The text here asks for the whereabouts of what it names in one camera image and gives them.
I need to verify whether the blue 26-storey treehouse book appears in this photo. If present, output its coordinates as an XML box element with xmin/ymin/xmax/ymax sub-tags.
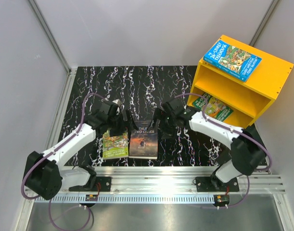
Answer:
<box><xmin>203</xmin><ymin>40</ymin><xmax>262</xmax><ymax>82</ymax></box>

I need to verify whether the yellow wooden shelf box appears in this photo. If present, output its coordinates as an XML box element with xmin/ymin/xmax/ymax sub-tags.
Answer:
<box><xmin>187</xmin><ymin>35</ymin><xmax>294</xmax><ymax>128</ymax></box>

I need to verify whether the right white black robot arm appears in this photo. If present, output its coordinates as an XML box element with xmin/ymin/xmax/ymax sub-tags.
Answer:
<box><xmin>149</xmin><ymin>99</ymin><xmax>268</xmax><ymax>192</ymax></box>

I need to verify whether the white slotted cable duct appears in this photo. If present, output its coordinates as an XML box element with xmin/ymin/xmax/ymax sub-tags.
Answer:
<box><xmin>50</xmin><ymin>194</ymin><xmax>216</xmax><ymax>204</ymax></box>

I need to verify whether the aluminium rail frame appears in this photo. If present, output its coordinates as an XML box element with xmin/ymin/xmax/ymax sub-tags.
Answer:
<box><xmin>16</xmin><ymin>67</ymin><xmax>294</xmax><ymax>231</ymax></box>

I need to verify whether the dark tale of two cities book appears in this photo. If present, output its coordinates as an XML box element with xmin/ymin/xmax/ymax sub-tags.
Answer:
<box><xmin>128</xmin><ymin>120</ymin><xmax>158</xmax><ymax>160</ymax></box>

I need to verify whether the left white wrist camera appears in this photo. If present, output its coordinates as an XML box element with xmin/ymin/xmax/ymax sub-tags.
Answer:
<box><xmin>113</xmin><ymin>99</ymin><xmax>122</xmax><ymax>107</ymax></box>

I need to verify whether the green 104-storey treehouse book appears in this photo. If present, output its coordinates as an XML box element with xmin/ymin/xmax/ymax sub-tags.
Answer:
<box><xmin>192</xmin><ymin>93</ymin><xmax>234</xmax><ymax>122</ymax></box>

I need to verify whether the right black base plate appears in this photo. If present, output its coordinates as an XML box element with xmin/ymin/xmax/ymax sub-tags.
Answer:
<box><xmin>193</xmin><ymin>176</ymin><xmax>240</xmax><ymax>193</ymax></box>

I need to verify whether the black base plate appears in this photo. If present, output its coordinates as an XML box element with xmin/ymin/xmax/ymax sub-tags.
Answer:
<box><xmin>69</xmin><ymin>176</ymin><xmax>112</xmax><ymax>193</ymax></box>
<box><xmin>193</xmin><ymin>176</ymin><xmax>240</xmax><ymax>193</ymax></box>

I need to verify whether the black marble pattern mat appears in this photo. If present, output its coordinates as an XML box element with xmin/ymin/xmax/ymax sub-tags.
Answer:
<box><xmin>59</xmin><ymin>65</ymin><xmax>230</xmax><ymax>167</ymax></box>

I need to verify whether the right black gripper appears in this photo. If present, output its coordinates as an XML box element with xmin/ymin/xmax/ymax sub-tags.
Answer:
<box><xmin>147</xmin><ymin>108</ymin><xmax>178</xmax><ymax>140</ymax></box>

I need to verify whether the green 65-storey treehouse book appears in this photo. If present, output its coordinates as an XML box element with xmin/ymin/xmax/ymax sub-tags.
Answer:
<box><xmin>102</xmin><ymin>131</ymin><xmax>128</xmax><ymax>160</ymax></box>

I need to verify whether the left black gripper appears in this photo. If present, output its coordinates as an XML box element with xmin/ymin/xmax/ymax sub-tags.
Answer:
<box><xmin>107</xmin><ymin>109</ymin><xmax>138</xmax><ymax>137</ymax></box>

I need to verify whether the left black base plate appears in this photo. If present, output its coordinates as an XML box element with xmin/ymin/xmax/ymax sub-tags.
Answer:
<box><xmin>69</xmin><ymin>176</ymin><xmax>112</xmax><ymax>193</ymax></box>

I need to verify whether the blue back-cover book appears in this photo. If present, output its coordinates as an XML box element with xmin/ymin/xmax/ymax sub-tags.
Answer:
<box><xmin>203</xmin><ymin>61</ymin><xmax>247</xmax><ymax>82</ymax></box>

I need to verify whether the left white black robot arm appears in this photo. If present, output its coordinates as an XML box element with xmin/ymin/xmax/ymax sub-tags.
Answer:
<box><xmin>21</xmin><ymin>101</ymin><xmax>138</xmax><ymax>200</ymax></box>

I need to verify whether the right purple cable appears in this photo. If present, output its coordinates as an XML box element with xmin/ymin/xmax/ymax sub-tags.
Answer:
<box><xmin>174</xmin><ymin>93</ymin><xmax>274</xmax><ymax>207</ymax></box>

